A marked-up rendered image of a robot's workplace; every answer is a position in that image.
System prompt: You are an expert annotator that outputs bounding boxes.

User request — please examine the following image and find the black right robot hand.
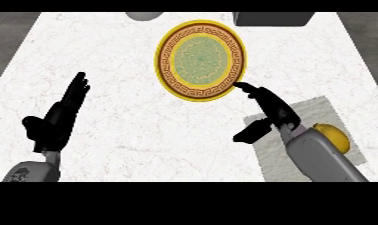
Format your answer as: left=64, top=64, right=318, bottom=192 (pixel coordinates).
left=232, top=81, right=303, bottom=145

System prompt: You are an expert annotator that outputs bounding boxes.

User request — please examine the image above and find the pale grey placemat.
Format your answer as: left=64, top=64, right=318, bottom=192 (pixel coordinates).
left=243, top=96, right=368, bottom=183

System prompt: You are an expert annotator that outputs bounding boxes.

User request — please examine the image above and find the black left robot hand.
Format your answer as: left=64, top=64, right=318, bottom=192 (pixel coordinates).
left=21, top=71, right=92, bottom=154

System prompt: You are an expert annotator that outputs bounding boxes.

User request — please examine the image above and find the pale grey round object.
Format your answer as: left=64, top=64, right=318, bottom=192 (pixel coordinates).
left=124, top=12, right=164, bottom=22

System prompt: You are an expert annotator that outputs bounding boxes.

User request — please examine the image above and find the yellow patterned round plate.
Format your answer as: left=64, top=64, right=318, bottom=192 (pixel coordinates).
left=154, top=19, right=248, bottom=103

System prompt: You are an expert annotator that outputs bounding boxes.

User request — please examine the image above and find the dark grey box appliance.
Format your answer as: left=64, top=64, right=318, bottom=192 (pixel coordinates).
left=232, top=12, right=315, bottom=28

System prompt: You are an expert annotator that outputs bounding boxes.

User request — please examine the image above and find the yellow eggplant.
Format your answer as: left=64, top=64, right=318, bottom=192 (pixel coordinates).
left=312, top=123, right=352, bottom=154

